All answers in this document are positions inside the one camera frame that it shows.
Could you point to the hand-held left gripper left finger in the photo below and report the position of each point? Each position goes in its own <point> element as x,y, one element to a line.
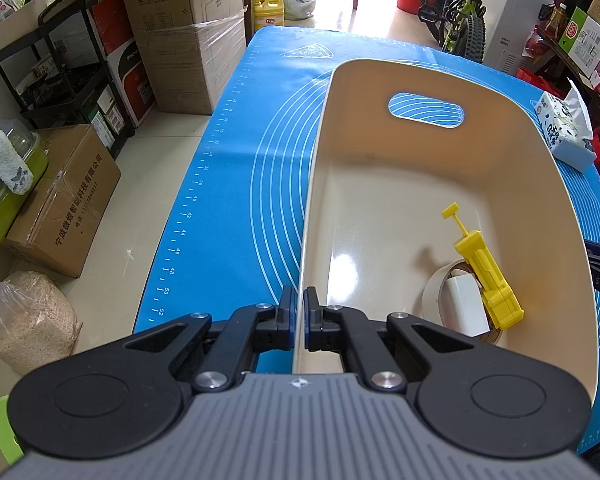
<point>291,320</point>

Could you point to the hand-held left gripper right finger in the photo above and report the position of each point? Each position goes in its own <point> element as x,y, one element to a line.
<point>309,320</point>

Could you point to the yellow plastic clamp tool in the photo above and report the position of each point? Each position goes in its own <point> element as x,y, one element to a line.
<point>485,270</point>

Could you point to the beige tape roll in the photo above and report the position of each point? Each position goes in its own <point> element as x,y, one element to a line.
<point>432,295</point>

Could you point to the white power adapter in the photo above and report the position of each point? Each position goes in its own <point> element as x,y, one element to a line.
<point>467,305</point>

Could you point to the cream plastic storage bin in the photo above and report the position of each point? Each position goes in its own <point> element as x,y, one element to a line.
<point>390,200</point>

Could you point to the white tissue pack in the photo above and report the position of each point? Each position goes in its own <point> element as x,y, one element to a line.
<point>562,125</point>

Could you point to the blue silicone baking mat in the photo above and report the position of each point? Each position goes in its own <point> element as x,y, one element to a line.
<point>240,160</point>

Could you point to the green and white carton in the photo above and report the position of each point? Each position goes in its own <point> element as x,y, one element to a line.
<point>587,45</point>

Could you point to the amber oil bottle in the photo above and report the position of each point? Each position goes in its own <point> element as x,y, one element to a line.
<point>557,20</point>

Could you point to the white chest freezer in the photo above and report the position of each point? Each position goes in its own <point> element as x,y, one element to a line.
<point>525,10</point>

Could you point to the printed brown cardboard box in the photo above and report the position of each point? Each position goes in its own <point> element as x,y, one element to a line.
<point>65,200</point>

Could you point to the clear bag of grain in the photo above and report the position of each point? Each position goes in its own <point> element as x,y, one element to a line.
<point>30,325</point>

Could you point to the green and black bicycle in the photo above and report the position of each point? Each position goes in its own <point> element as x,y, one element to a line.
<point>462,15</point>

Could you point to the white and red appliance box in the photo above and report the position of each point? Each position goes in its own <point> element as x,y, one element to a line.
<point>135,85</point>

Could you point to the large wrapped cardboard box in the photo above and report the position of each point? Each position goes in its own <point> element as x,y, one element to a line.
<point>185,40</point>

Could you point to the green plastic stool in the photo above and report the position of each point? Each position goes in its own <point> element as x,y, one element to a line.
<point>7,430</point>

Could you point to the yellow detergent bottle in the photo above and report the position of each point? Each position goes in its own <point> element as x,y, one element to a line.
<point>269,12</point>

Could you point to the green container with clear lid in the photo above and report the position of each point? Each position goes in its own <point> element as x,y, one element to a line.
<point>0,210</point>

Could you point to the black shelf cart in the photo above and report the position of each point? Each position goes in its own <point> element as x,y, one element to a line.
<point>75,80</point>

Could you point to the white rolled towel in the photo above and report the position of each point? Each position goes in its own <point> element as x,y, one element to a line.
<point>7,160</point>

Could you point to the red cardboard box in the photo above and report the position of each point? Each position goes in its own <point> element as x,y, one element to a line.
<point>112,22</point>

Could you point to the open cardboard box with bottles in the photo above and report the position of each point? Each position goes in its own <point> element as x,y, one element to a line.
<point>25,17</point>

